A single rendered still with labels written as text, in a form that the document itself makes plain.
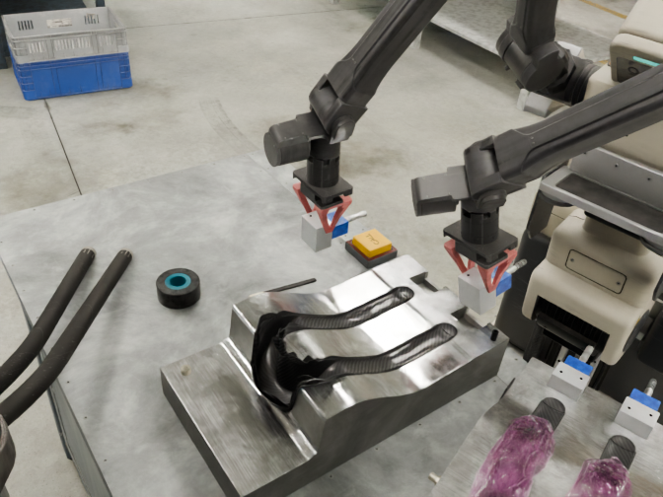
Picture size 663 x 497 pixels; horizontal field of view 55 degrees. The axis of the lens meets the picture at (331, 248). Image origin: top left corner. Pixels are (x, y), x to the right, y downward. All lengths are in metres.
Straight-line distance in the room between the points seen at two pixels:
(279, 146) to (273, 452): 0.46
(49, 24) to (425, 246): 2.62
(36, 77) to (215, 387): 3.15
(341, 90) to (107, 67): 3.11
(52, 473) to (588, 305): 1.47
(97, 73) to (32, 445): 2.44
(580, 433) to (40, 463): 1.49
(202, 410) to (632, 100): 0.69
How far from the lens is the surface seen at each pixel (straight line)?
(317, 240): 1.16
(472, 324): 1.15
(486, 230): 0.98
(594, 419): 1.09
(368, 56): 0.96
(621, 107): 0.79
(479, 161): 0.88
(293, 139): 1.02
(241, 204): 1.49
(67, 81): 4.01
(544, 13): 1.12
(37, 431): 2.13
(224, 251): 1.34
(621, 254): 1.38
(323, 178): 1.09
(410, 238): 2.81
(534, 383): 1.10
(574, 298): 1.40
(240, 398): 0.98
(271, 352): 1.01
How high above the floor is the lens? 1.62
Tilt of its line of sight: 37 degrees down
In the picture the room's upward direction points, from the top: 5 degrees clockwise
